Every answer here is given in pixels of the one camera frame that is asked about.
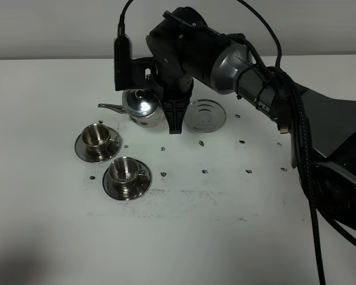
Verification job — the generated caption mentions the right gripper black plate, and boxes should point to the right gripper black plate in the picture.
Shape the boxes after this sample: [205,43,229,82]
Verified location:
[157,72,193,134]

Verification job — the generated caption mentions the stainless steel teapot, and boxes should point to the stainless steel teapot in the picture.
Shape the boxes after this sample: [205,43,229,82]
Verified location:
[97,89,166,128]

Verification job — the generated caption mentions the right robot arm black grey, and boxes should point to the right robot arm black grey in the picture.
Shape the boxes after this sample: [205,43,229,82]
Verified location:
[146,7,356,230]

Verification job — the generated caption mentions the teapot steel saucer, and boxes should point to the teapot steel saucer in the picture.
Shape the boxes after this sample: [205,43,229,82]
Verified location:
[185,99,226,133]

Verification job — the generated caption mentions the near steel saucer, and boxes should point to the near steel saucer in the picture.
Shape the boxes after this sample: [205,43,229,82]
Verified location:
[102,159,152,201]

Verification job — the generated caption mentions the near steel teacup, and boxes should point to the near steel teacup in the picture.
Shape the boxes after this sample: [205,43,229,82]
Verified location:
[107,157,141,186]

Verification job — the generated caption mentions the steel teacup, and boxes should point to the steel teacup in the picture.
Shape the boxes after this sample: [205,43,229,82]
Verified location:
[81,123,119,154]
[107,157,141,186]

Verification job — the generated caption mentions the far steel teacup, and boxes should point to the far steel teacup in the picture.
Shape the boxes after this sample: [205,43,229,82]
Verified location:
[81,123,119,154]

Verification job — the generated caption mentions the far steel saucer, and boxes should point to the far steel saucer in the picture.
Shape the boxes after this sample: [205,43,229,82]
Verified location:
[74,128,122,163]

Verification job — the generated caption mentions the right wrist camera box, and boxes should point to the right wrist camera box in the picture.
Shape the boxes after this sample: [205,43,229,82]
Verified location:
[114,35,152,91]

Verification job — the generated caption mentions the black braided cable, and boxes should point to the black braided cable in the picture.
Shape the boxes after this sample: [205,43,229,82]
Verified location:
[117,0,356,285]

